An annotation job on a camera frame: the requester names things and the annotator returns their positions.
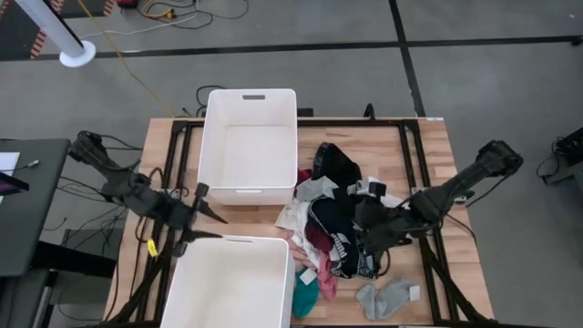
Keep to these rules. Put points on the dusty pink garment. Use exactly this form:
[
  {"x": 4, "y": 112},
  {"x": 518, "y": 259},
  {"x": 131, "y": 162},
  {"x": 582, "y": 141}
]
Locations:
[{"x": 327, "y": 280}]

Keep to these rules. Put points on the dark grey Puma briefs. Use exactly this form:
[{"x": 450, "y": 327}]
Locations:
[{"x": 364, "y": 264}]

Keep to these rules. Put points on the black mat with hazard stripes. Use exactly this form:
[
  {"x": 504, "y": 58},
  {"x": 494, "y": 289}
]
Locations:
[{"x": 16, "y": 32}]

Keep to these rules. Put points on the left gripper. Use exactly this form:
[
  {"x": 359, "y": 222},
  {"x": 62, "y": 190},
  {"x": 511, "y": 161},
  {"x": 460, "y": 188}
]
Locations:
[{"x": 184, "y": 214}]

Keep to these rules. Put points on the small maroon garment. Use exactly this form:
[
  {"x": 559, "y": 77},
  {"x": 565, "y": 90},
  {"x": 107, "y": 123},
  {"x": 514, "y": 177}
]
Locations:
[{"x": 317, "y": 238}]

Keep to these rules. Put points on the black desk base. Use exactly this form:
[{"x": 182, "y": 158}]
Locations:
[{"x": 73, "y": 259}]

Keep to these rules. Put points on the white plastic storage bin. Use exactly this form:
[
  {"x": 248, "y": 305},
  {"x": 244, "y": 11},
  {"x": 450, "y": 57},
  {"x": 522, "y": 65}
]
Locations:
[
  {"x": 248, "y": 159},
  {"x": 228, "y": 291}
]

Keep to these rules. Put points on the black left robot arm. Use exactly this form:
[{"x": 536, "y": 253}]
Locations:
[{"x": 132, "y": 189}]

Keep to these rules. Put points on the black desk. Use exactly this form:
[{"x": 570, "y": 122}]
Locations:
[{"x": 32, "y": 218}]

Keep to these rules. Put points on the white tower fan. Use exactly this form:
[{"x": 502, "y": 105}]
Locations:
[{"x": 50, "y": 27}]

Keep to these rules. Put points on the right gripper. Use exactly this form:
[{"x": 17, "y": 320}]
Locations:
[{"x": 396, "y": 223}]

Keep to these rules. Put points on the small black box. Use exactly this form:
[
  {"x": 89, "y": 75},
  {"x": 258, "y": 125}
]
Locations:
[{"x": 305, "y": 112}]

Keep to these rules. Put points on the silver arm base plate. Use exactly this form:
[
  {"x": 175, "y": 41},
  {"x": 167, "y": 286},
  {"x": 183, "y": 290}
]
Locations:
[{"x": 461, "y": 198}]

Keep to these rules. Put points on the grey socks with white tag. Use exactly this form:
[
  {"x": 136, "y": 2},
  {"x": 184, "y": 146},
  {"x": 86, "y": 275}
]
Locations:
[{"x": 387, "y": 298}]

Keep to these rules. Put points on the red object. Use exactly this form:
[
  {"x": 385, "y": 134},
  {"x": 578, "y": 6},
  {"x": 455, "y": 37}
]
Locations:
[{"x": 127, "y": 3}]

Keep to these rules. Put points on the dark tablet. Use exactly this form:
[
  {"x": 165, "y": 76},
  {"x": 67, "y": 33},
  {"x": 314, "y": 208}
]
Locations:
[{"x": 11, "y": 183}]

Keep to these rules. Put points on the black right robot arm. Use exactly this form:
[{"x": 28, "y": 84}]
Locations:
[{"x": 455, "y": 187}]

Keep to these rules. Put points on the black clamp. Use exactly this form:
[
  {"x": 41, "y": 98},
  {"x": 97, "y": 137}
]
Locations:
[{"x": 369, "y": 113}]

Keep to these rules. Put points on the light grey garment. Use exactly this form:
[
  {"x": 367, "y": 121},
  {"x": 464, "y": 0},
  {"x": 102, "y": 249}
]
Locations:
[{"x": 319, "y": 187}]

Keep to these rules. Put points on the teal sock with white tag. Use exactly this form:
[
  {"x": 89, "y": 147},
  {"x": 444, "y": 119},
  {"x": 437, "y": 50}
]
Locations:
[{"x": 303, "y": 298}]

